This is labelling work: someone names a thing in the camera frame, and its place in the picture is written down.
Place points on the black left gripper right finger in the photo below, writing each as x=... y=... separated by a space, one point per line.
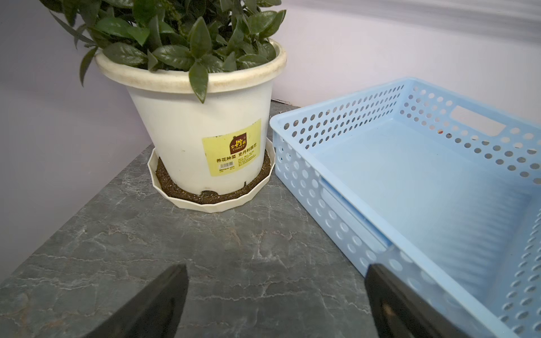
x=399 y=312

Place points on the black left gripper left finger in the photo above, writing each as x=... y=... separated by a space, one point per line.
x=155 y=311

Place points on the light blue plastic basket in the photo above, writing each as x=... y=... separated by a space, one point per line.
x=442 y=190

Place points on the white plant pot with saucer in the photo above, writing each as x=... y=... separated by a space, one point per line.
x=218 y=144

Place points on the green leafy plant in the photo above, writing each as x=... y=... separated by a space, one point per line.
x=199 y=39

